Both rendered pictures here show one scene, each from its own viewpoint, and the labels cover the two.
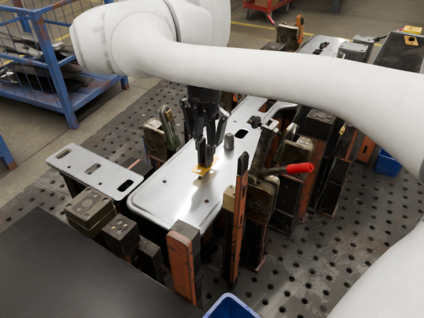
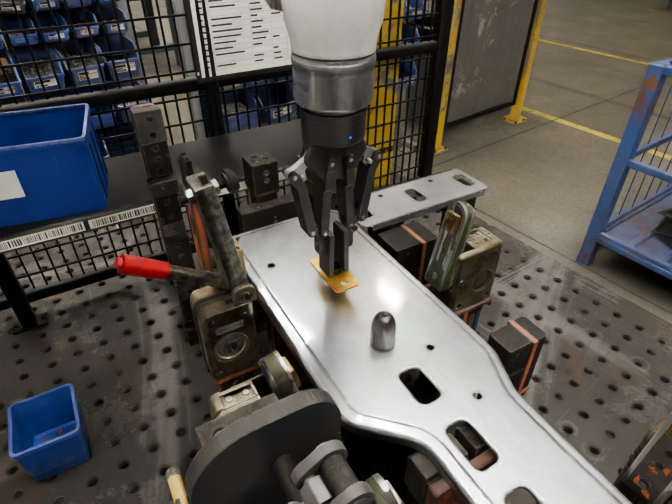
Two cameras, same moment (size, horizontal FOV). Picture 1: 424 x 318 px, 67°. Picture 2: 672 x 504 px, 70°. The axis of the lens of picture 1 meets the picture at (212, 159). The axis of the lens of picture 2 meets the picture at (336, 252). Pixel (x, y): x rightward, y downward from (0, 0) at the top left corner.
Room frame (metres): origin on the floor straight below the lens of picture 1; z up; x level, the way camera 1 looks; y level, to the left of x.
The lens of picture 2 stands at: (0.89, -0.45, 1.46)
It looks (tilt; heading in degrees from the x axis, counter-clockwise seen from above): 36 degrees down; 118
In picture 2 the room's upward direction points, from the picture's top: straight up
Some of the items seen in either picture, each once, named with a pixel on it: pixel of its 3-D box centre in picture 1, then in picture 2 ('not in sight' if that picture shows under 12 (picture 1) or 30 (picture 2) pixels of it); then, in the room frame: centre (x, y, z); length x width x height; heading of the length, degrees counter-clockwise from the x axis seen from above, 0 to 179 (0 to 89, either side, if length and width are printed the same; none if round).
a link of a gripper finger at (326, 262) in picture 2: (209, 154); (326, 251); (0.63, 0.01, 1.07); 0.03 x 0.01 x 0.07; 148
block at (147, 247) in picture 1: (144, 274); (275, 266); (0.41, 0.17, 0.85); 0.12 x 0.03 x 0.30; 58
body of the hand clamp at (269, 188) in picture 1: (257, 226); (236, 385); (0.54, -0.12, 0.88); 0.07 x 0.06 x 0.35; 58
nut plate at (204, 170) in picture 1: (205, 163); (333, 269); (0.63, 0.02, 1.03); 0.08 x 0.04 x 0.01; 148
